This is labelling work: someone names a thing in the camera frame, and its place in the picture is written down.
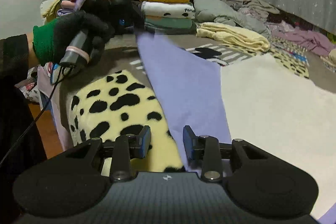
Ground folded pink garment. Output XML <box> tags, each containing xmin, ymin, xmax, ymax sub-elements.
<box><xmin>60</xmin><ymin>0</ymin><xmax>79</xmax><ymax>10</ymax></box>

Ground person's left forearm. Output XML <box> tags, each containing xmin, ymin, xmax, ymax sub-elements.
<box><xmin>0</xmin><ymin>32</ymin><xmax>37</xmax><ymax>80</ymax></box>

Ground folded green garment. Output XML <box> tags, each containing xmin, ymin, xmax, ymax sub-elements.
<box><xmin>144</xmin><ymin>17</ymin><xmax>197</xmax><ymax>30</ymax></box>

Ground cartoon mouse printed blanket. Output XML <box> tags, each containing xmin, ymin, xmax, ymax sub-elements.
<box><xmin>56</xmin><ymin>30</ymin><xmax>336</xmax><ymax>174</ymax></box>

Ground folded pale lavender garment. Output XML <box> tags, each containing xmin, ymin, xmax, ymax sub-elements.
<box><xmin>57</xmin><ymin>9</ymin><xmax>77</xmax><ymax>18</ymax></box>

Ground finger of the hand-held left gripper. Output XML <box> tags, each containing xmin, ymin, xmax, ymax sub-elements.
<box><xmin>131</xmin><ymin>4</ymin><xmax>146</xmax><ymax>30</ymax></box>

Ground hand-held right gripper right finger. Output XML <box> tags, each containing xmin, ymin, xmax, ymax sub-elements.
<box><xmin>183</xmin><ymin>125</ymin><xmax>271</xmax><ymax>183</ymax></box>

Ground floral patterned cloth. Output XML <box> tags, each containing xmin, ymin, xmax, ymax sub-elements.
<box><xmin>15</xmin><ymin>67</ymin><xmax>40</xmax><ymax>104</ymax></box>

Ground person's left hand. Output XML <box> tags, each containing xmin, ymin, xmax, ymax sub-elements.
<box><xmin>33</xmin><ymin>10</ymin><xmax>115</xmax><ymax>67</ymax></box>

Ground folded white panda shirt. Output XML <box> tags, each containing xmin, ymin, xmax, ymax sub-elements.
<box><xmin>141</xmin><ymin>1</ymin><xmax>196</xmax><ymax>20</ymax></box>

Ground grey padded jacket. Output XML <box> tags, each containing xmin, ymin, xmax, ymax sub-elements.
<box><xmin>194</xmin><ymin>0</ymin><xmax>271</xmax><ymax>36</ymax></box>

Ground cream folded garment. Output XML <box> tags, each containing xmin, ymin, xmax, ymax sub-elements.
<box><xmin>196</xmin><ymin>22</ymin><xmax>271</xmax><ymax>53</ymax></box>

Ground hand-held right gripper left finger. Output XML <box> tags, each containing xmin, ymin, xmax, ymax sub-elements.
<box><xmin>56</xmin><ymin>125</ymin><xmax>152</xmax><ymax>183</ymax></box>

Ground person's dark clothing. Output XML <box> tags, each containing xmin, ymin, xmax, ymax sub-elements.
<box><xmin>0</xmin><ymin>74</ymin><xmax>48</xmax><ymax>224</ymax></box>

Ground purple duvet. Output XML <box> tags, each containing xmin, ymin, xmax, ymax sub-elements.
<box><xmin>268</xmin><ymin>21</ymin><xmax>336</xmax><ymax>57</ymax></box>

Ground lavender and white shirt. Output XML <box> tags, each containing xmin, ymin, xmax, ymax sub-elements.
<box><xmin>135</xmin><ymin>29</ymin><xmax>336</xmax><ymax>224</ymax></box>

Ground black cable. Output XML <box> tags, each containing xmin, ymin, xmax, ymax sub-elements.
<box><xmin>0</xmin><ymin>65</ymin><xmax>71</xmax><ymax>165</ymax></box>

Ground lilac bed sheet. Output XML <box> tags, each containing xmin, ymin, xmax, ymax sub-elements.
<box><xmin>37</xmin><ymin>64</ymin><xmax>72</xmax><ymax>152</ymax></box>

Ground beige crumpled clothes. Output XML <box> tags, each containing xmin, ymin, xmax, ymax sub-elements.
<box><xmin>228</xmin><ymin>0</ymin><xmax>281</xmax><ymax>15</ymax></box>

